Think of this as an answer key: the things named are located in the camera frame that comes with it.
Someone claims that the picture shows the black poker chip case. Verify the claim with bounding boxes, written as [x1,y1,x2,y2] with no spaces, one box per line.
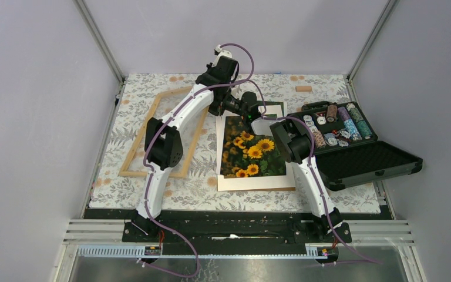
[293,101,423,191]

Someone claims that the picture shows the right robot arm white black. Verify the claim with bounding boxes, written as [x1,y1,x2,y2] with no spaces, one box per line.
[222,92,346,245]

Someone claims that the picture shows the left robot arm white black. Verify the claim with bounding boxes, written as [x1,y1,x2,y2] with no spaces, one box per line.
[131,57,241,241]

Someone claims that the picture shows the purple chip stack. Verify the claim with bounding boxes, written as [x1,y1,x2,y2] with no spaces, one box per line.
[338,106,351,121]

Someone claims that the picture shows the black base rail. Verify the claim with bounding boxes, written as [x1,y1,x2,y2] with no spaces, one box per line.
[122,210,352,255]

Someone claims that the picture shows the blue chip stack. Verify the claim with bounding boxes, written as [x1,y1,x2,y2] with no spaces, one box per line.
[344,119,362,141]

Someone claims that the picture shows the white mat board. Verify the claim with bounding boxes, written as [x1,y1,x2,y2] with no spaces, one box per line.
[216,112,295,190]

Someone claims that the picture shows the wooden picture frame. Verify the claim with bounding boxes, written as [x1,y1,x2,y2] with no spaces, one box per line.
[118,86,211,179]

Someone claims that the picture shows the sunflower photo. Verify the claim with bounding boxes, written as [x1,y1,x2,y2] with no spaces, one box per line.
[219,116,287,178]

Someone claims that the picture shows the grey slotted cable duct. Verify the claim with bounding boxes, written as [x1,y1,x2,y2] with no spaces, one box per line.
[78,244,329,260]

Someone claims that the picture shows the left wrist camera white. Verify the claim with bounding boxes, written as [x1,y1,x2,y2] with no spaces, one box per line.
[212,45,233,67]

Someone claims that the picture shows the dark green photo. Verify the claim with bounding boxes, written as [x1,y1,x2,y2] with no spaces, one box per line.
[258,101,285,118]

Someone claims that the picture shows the green chip stack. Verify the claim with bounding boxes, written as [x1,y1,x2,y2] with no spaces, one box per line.
[346,103,372,139]

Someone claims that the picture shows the small wooden block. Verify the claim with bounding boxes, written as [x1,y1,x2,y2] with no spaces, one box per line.
[295,85,312,92]

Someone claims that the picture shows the floral tablecloth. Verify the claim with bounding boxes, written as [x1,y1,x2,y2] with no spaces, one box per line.
[88,73,382,214]

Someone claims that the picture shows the brown chip stack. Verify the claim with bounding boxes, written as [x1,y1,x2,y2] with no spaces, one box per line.
[325,103,338,123]

